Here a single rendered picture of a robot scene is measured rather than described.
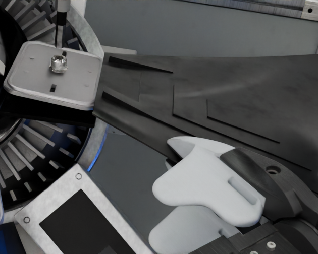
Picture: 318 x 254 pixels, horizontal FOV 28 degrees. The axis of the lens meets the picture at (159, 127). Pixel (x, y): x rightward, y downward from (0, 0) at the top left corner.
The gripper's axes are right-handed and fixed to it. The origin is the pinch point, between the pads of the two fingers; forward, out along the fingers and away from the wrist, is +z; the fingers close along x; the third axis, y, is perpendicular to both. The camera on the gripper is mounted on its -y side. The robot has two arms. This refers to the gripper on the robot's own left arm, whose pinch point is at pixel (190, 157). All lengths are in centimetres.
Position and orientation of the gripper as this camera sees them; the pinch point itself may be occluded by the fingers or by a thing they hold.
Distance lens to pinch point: 42.2
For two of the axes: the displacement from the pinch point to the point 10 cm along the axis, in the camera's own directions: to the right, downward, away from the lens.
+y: -8.2, 3.2, -4.8
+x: -0.6, 7.8, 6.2
